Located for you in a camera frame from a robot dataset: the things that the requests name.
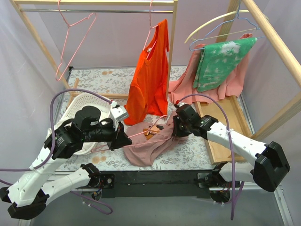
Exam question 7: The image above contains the green tie-dye garment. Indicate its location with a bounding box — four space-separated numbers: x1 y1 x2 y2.
192 37 257 92

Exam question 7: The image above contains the left wooden clothes rack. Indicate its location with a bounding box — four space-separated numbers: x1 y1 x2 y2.
11 0 178 89

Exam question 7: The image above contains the pink wire hanger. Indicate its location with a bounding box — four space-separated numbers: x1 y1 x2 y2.
55 0 97 81
90 114 174 153

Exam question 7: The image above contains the wooden clothes rack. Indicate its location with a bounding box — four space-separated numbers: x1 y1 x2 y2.
11 0 178 89
195 0 301 165

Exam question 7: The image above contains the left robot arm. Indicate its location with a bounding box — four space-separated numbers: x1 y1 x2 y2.
0 105 132 220

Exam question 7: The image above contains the pink hanger holding orange shirt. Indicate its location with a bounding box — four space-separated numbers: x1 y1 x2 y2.
143 0 156 50

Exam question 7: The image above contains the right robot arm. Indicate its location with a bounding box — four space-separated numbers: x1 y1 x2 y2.
172 103 290 192

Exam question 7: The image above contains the orange t-shirt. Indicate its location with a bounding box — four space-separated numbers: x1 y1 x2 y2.
124 19 169 126

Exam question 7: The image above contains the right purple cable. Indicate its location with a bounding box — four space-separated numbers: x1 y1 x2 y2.
178 94 245 221

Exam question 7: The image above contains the right wooden clothes rack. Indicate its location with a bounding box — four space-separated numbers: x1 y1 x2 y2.
195 0 301 165

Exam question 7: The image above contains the salmon pink pleated garment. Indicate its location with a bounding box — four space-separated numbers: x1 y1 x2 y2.
168 33 258 104

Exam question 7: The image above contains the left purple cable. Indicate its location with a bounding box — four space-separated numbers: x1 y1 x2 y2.
0 89 113 215

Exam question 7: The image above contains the white laundry basket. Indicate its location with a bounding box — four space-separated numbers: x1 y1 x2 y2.
54 93 111 155

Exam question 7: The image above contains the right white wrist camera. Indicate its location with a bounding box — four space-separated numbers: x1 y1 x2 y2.
174 101 186 108

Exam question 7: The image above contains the floral table cloth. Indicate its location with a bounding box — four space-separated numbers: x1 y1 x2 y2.
57 68 214 172

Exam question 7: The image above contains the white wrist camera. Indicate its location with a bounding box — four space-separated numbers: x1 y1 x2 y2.
110 100 129 130
174 101 186 108

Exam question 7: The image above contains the purple cable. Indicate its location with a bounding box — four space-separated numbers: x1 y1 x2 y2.
0 89 113 215
178 94 245 221

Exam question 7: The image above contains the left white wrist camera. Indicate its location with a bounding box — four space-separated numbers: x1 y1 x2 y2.
110 100 129 130

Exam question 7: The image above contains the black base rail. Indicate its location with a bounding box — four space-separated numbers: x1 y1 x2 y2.
77 169 231 198

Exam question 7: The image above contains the blue wire hanger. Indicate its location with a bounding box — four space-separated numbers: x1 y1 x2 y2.
184 0 261 51

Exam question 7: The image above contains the dusty pink graphic t-shirt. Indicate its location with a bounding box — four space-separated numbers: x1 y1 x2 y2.
124 113 187 167

